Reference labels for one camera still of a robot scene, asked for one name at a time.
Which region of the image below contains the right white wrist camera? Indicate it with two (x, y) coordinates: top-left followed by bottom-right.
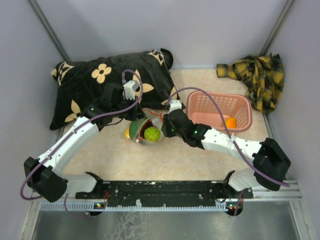
(165, 99), (182, 113)

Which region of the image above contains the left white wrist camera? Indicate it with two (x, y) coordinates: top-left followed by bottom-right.
(123, 80), (139, 101)

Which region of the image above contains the pink plastic basket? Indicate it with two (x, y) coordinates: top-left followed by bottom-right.
(185, 91), (253, 134)

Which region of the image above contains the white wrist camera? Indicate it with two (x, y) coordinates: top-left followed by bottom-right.
(123, 80), (139, 101)
(165, 99), (182, 113)

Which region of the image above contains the yellow plaid cloth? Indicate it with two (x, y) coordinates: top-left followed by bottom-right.
(216, 54), (285, 113)

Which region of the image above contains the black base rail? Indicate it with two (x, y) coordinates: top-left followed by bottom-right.
(75, 180), (240, 207)

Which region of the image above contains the purple cable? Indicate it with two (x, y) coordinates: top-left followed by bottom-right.
(166, 86), (291, 217)
(19, 69), (144, 219)

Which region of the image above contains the yellow toy mango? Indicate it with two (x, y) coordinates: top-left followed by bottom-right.
(124, 128), (131, 139)

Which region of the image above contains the black floral pillow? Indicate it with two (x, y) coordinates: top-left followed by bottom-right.
(49, 48), (180, 131)

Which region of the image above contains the green bumpy toy fruit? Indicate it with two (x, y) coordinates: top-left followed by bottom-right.
(143, 127), (161, 142)

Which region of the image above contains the watermelon slice toy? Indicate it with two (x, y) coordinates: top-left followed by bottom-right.
(129, 118), (150, 141)

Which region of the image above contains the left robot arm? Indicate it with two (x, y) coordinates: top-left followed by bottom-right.
(22, 80), (141, 203)

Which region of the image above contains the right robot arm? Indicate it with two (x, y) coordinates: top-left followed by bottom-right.
(162, 109), (291, 198)

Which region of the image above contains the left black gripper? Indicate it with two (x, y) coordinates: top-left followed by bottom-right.
(112, 95), (147, 122)

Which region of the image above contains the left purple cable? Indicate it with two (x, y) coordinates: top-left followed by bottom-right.
(19, 69), (144, 219)

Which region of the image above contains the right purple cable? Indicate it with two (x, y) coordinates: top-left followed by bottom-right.
(166, 86), (291, 217)

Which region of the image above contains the orange toy fruit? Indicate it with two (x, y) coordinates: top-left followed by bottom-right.
(225, 117), (237, 129)

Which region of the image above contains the clear zip top bag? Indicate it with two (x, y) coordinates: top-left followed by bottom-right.
(128, 108), (165, 145)

